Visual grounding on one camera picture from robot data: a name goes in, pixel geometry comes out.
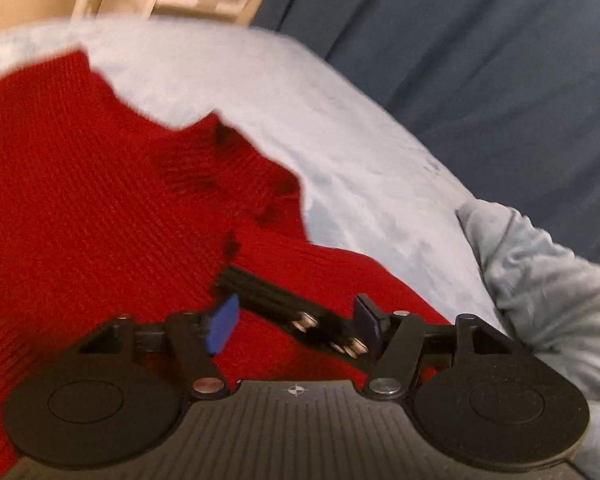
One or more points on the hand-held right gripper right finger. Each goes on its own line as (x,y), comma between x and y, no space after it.
(367,321)

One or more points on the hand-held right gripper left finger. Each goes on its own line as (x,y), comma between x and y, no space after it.
(222,325)

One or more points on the red knit cardigan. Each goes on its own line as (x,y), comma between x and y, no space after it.
(104,185)

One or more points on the light blue crumpled blanket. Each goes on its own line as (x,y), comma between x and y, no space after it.
(545,300)

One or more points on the dark blue curtain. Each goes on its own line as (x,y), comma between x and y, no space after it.
(470,60)

